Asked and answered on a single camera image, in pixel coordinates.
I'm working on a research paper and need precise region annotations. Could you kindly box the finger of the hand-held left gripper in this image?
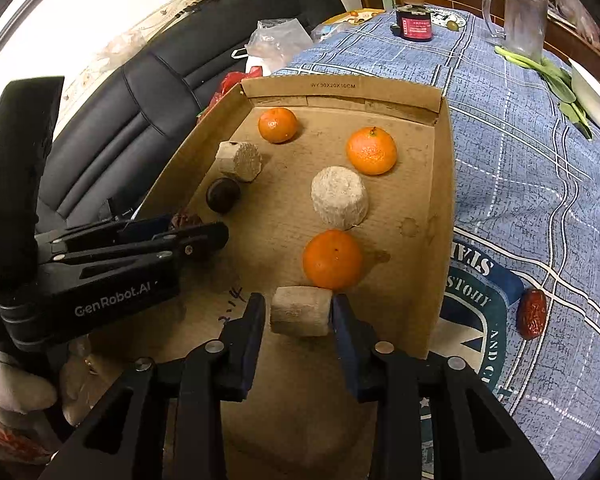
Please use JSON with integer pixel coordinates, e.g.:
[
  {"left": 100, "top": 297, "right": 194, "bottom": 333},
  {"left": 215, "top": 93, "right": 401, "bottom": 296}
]
[
  {"left": 35, "top": 214, "right": 181, "bottom": 256},
  {"left": 55, "top": 222, "right": 229, "bottom": 281}
]

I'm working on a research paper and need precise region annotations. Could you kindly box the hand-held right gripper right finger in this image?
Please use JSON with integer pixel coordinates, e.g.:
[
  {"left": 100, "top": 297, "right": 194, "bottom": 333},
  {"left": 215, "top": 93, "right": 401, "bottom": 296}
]
[{"left": 331, "top": 293, "right": 553, "bottom": 480}]

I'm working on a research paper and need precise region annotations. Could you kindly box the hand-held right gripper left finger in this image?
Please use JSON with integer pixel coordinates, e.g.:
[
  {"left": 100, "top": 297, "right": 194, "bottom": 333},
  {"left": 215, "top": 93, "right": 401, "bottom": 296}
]
[{"left": 40, "top": 292, "right": 267, "bottom": 480}]

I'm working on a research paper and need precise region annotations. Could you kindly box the dark round fruit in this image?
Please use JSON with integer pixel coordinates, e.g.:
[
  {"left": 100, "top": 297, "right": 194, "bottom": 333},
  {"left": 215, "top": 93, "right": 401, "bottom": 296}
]
[{"left": 205, "top": 177, "right": 242, "bottom": 213}]

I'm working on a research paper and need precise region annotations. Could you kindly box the pale sugarcane piece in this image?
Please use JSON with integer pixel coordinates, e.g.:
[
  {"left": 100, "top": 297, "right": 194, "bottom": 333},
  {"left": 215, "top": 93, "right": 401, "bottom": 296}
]
[
  {"left": 215, "top": 141, "right": 263, "bottom": 182},
  {"left": 270, "top": 286, "right": 333, "bottom": 337}
]

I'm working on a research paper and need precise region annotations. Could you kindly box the cardboard box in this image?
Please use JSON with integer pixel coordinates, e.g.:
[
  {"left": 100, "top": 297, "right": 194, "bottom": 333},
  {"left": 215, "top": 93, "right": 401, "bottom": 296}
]
[{"left": 60, "top": 76, "right": 457, "bottom": 480}]

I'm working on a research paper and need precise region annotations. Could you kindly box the orange mandarin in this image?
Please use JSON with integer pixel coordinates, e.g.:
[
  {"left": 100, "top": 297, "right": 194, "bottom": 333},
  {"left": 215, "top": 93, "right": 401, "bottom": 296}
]
[
  {"left": 258, "top": 107, "right": 299, "bottom": 144},
  {"left": 302, "top": 229, "right": 365, "bottom": 291},
  {"left": 346, "top": 126, "right": 398, "bottom": 176}
]

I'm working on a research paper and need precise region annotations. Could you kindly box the large round sugarcane piece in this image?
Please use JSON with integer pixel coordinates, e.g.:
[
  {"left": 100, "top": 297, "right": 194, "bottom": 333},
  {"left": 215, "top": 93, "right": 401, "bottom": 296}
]
[{"left": 311, "top": 166, "right": 370, "bottom": 231}]

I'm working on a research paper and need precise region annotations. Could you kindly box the black leather sofa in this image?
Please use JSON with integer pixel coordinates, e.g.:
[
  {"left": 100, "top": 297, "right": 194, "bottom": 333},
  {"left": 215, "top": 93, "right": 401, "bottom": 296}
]
[{"left": 35, "top": 0, "right": 348, "bottom": 231}]

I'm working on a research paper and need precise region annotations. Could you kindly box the red packet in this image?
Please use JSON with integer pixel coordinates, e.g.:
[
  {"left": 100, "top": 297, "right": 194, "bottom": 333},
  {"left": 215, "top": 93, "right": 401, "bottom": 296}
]
[{"left": 215, "top": 71, "right": 253, "bottom": 106}]

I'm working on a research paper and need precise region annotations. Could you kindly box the large red date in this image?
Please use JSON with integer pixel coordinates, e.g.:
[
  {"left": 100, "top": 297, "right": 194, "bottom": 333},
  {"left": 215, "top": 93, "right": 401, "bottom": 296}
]
[{"left": 517, "top": 287, "right": 549, "bottom": 341}]

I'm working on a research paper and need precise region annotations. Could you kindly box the white cloth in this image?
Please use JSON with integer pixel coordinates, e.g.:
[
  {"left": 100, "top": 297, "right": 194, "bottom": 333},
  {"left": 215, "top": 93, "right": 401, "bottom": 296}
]
[{"left": 0, "top": 347, "right": 58, "bottom": 416}]

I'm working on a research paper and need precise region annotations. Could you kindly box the clear plastic bag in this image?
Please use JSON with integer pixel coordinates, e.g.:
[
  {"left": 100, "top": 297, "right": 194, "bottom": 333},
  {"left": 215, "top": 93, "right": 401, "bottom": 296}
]
[{"left": 244, "top": 19, "right": 315, "bottom": 73}]

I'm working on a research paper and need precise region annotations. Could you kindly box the blue plaid tablecloth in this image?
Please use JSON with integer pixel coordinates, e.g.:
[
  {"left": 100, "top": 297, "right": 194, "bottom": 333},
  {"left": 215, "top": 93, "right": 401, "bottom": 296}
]
[{"left": 272, "top": 7, "right": 600, "bottom": 480}]

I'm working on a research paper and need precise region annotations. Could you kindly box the dark jar with cork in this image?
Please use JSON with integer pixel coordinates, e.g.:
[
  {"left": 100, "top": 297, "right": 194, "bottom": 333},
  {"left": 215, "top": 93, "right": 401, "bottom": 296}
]
[{"left": 391, "top": 0, "right": 435, "bottom": 42}]

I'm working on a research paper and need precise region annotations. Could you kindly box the green leafy vegetable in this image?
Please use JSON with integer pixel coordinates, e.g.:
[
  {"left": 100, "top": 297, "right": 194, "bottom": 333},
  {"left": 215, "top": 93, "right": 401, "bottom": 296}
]
[{"left": 495, "top": 45, "right": 593, "bottom": 141}]

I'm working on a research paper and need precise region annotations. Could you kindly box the white bowl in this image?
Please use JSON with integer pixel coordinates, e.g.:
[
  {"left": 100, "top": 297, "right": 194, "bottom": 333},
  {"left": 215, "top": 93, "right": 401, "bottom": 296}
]
[{"left": 569, "top": 57, "right": 600, "bottom": 137}]

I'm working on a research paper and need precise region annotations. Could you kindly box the clear plastic pitcher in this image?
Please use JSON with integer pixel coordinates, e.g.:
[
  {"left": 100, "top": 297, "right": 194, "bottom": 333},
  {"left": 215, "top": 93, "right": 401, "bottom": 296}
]
[{"left": 481, "top": 0, "right": 550, "bottom": 63}]

